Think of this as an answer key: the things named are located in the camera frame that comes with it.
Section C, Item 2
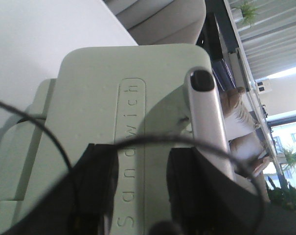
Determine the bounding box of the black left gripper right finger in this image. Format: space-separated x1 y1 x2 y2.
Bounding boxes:
167 147 296 235

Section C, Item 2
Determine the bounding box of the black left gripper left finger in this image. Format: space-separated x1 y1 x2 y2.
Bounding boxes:
4 144 119 235

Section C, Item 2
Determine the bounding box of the green sandwich maker lid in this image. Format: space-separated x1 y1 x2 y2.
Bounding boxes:
0 44 213 235

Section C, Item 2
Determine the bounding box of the seated person in white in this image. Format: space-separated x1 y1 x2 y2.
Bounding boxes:
220 87 271 202

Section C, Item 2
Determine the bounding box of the right grey upholstered chair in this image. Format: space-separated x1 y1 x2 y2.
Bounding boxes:
104 0 206 45

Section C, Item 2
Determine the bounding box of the potted green plant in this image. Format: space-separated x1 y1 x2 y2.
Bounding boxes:
231 0 258 27

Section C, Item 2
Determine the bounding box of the black cable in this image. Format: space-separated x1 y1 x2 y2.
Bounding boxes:
0 98 265 235

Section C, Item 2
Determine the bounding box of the silver lid handle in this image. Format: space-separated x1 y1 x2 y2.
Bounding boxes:
183 67 236 182

